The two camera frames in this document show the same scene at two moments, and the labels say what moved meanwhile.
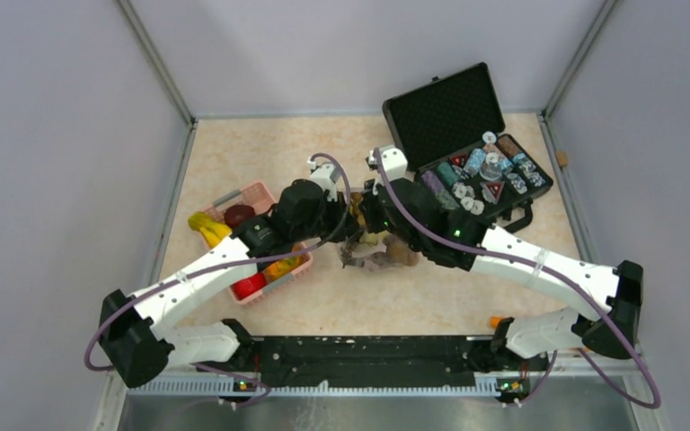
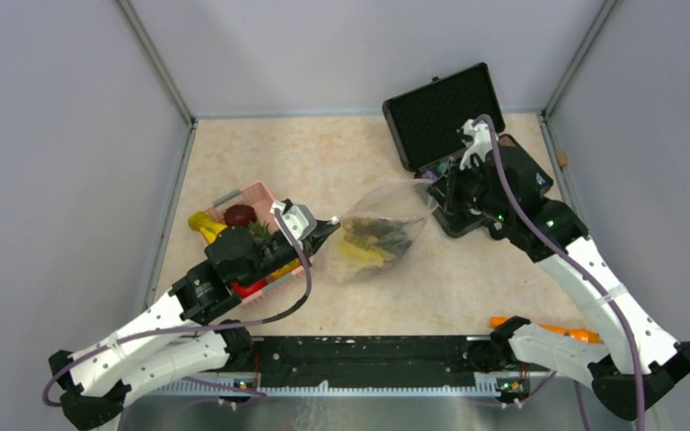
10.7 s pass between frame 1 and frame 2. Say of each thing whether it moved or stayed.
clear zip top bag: moved
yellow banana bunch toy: stayed
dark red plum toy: stayed
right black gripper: moved
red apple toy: stayed
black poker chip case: stayed
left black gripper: moved
